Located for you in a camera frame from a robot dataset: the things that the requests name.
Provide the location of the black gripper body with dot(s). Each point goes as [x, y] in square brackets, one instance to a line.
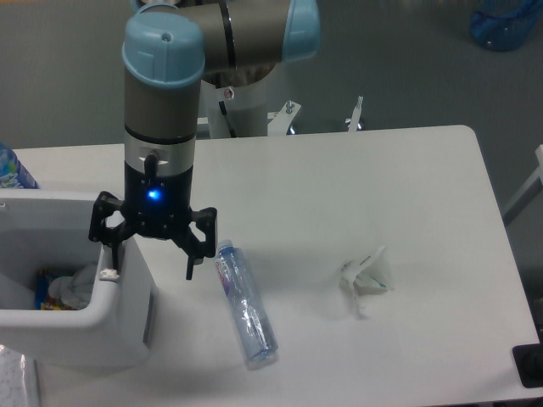
[159, 208]

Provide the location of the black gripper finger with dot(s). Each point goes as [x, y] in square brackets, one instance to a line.
[105, 205]
[205, 221]

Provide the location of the white push-lid trash can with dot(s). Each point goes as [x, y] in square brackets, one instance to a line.
[49, 230]

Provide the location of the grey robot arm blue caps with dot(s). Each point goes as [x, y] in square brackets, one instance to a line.
[167, 50]

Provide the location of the colourful trash inside can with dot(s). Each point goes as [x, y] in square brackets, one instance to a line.
[56, 290]

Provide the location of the blue labelled bottle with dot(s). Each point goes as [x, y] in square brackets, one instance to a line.
[13, 174]

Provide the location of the clear plastic water bottle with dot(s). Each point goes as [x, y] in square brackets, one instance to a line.
[248, 312]

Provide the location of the crumpled white paper wrapper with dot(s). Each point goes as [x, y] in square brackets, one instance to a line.
[363, 279]

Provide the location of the speckled plastic bag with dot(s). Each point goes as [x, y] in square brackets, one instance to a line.
[19, 384]

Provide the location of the blue water jug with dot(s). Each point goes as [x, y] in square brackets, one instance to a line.
[503, 26]

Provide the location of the black device at table edge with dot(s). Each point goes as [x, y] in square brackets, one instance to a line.
[528, 360]

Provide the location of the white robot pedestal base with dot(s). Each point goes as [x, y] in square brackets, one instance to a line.
[236, 105]

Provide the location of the white bracket with bolt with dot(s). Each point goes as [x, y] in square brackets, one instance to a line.
[355, 122]

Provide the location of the white metal frame right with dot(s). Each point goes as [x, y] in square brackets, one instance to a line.
[530, 188]

